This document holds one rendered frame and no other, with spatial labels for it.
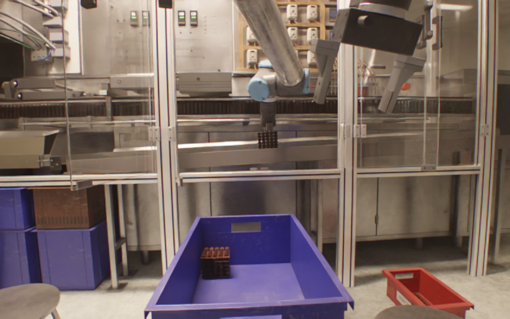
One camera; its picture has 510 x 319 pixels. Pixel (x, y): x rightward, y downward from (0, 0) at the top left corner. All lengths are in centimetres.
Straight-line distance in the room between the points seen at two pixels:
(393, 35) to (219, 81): 103
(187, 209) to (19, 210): 81
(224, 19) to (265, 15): 125
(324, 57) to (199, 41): 147
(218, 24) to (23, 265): 174
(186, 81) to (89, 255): 99
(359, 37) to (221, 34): 148
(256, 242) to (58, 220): 98
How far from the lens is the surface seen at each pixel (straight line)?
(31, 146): 160
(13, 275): 182
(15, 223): 171
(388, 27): 49
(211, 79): 141
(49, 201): 159
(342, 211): 134
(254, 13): 66
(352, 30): 47
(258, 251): 114
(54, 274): 170
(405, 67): 53
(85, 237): 155
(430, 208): 199
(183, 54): 187
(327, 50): 46
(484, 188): 175
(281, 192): 157
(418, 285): 155
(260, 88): 101
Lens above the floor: 74
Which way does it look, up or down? 4 degrees down
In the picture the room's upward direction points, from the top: 1 degrees counter-clockwise
